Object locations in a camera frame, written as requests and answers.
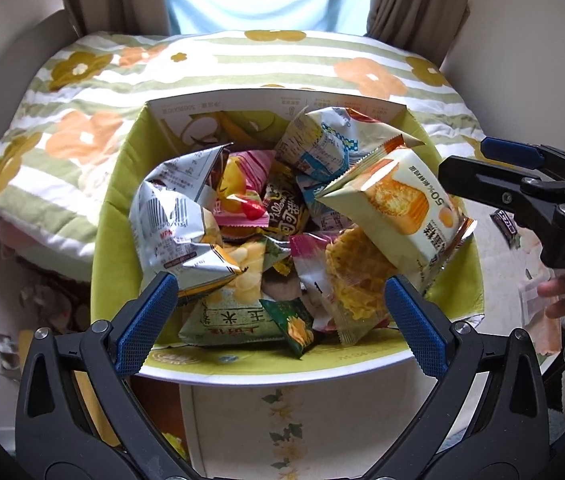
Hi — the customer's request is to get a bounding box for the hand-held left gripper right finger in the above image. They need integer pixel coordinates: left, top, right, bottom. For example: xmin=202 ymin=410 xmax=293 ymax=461
xmin=366 ymin=274 xmax=550 ymax=480

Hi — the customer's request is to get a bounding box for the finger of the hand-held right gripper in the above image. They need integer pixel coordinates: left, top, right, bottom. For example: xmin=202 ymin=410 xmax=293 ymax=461
xmin=479 ymin=136 xmax=565 ymax=197
xmin=437 ymin=154 xmax=565 ymax=234

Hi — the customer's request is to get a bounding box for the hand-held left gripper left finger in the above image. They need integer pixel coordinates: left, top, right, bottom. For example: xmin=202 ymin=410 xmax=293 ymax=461
xmin=15 ymin=271 xmax=198 ymax=480

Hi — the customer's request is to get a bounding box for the clear waffle packet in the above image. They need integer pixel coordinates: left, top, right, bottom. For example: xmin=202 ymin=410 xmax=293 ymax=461
xmin=289 ymin=227 xmax=415 ymax=347

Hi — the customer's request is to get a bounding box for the white yellow cake packet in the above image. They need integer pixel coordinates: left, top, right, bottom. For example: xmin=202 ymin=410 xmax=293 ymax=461
xmin=313 ymin=135 xmax=479 ymax=297

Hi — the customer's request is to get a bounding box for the white silver snack packet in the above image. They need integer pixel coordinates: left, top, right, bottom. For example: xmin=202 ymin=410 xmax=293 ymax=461
xmin=129 ymin=143 xmax=244 ymax=307

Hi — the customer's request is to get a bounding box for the yellow potato chip packet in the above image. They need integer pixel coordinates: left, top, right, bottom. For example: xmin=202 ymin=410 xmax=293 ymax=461
xmin=221 ymin=236 xmax=294 ymax=307

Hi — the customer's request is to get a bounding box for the green cardboard box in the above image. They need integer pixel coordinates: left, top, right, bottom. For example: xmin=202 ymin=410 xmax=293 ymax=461
xmin=90 ymin=87 xmax=486 ymax=387

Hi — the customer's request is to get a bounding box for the pink marshmallow packet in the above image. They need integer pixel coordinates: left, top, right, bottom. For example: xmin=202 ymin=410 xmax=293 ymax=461
xmin=211 ymin=149 xmax=277 ymax=235

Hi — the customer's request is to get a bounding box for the person's right hand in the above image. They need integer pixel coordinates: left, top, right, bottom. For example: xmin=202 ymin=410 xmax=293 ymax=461
xmin=536 ymin=269 xmax=565 ymax=319

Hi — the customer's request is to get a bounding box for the small dark snack packet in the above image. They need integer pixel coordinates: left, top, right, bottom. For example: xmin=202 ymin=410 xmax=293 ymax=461
xmin=491 ymin=208 xmax=522 ymax=250

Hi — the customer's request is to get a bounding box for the clear white wrapper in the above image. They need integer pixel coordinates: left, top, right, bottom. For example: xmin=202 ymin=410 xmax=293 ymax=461
xmin=516 ymin=274 xmax=549 ymax=322

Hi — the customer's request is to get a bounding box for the pale green corn snack packet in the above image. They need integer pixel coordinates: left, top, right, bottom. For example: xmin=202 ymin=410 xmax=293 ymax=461
xmin=179 ymin=299 xmax=289 ymax=349

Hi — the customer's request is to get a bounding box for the small green chip packet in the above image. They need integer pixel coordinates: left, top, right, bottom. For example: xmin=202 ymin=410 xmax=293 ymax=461
xmin=259 ymin=296 xmax=321 ymax=359

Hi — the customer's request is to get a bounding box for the pink cloth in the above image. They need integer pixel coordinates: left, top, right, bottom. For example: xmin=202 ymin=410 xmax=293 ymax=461
xmin=0 ymin=219 xmax=44 ymax=262

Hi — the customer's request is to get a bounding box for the brown cocoa snack packet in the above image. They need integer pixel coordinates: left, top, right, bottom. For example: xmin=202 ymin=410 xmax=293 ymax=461
xmin=261 ymin=179 xmax=311 ymax=237

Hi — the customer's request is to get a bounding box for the blue white snack packet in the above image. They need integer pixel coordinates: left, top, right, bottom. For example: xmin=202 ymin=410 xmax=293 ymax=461
xmin=274 ymin=104 xmax=429 ymax=183

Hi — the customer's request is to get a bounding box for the striped floral blanket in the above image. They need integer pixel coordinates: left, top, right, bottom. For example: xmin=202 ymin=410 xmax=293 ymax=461
xmin=0 ymin=29 xmax=484 ymax=282

